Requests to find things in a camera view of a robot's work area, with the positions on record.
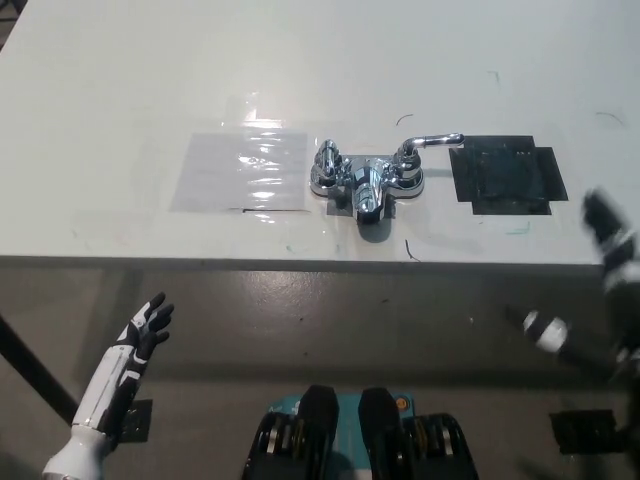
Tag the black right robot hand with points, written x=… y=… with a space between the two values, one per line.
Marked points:
x=612 y=240

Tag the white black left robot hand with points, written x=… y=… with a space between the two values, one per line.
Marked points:
x=117 y=365

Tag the chrome faucet body with spout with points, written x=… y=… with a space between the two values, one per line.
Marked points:
x=367 y=187

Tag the black table leg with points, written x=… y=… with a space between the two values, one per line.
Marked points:
x=35 y=367

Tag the clear taped plastic sheet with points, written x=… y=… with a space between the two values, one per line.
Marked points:
x=240 y=172

